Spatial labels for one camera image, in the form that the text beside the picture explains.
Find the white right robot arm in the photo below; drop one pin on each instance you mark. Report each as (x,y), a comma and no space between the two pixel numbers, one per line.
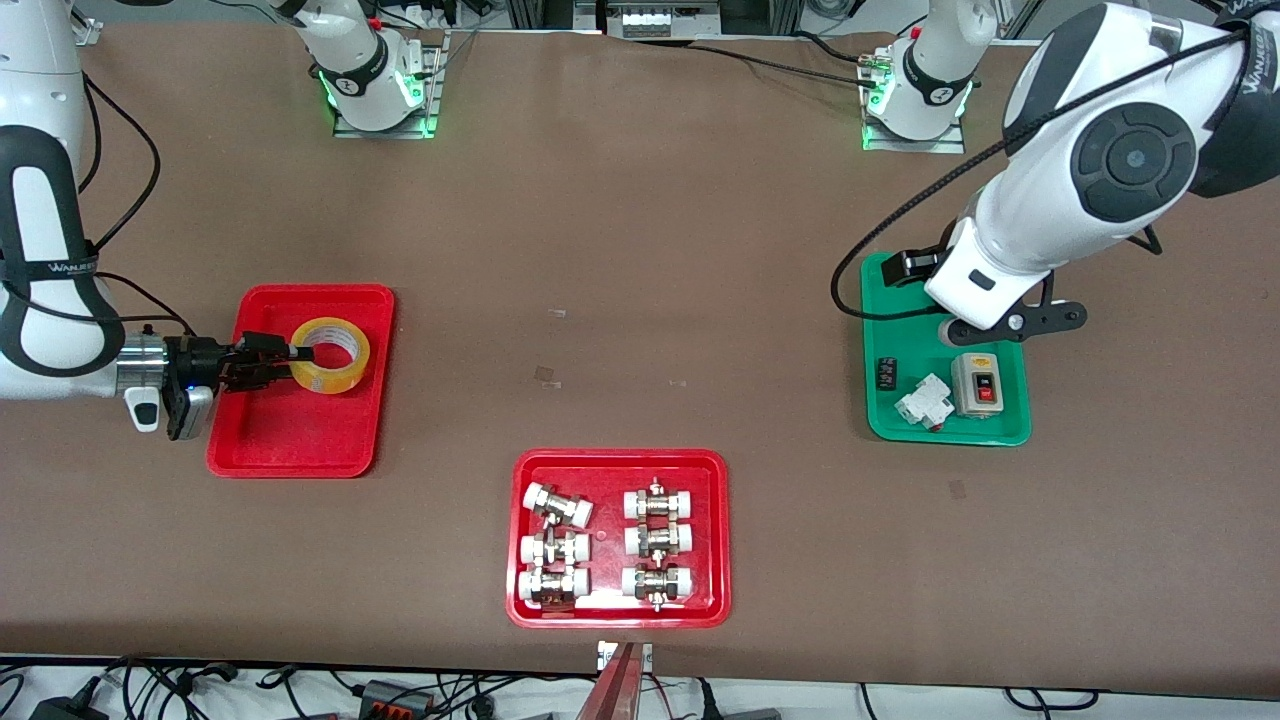
(40,120)

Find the white power strip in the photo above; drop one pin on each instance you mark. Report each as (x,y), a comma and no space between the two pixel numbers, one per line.
(668,22)

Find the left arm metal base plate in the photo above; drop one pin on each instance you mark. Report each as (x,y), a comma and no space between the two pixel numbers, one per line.
(945,145)

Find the green plastic tray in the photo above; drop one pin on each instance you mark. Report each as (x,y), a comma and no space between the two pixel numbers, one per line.
(930,355)

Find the silver aluminium frame post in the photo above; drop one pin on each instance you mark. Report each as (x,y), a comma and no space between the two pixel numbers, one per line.
(88,30)

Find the red tray holding fittings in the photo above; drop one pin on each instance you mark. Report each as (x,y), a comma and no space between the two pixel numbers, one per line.
(608,540)

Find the black rocker switch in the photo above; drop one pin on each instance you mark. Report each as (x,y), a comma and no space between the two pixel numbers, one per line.
(887,373)

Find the grey push-button switch box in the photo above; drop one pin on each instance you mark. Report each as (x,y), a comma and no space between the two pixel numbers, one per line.
(976,385)

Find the black connector box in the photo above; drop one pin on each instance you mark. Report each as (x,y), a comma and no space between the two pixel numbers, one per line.
(395,697)

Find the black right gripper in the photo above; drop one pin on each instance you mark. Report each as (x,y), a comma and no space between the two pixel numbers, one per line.
(196,361)

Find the black power adapter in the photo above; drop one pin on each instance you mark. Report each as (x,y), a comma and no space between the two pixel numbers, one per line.
(65,710)

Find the white circuit breaker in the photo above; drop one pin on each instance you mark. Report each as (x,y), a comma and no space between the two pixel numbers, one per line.
(924,402)

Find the yellow tape roll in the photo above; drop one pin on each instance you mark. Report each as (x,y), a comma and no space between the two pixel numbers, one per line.
(345,375)

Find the empty red plastic tray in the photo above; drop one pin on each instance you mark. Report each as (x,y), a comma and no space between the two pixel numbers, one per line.
(300,430)

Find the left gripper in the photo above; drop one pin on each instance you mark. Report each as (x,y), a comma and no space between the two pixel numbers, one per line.
(918,264)

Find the metal white-capped pipe fitting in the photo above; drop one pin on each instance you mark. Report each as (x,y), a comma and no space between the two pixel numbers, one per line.
(555,548)
(557,505)
(658,540)
(658,502)
(657,582)
(553,585)

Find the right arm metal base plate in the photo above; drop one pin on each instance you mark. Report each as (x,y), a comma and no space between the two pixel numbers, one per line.
(432,90)

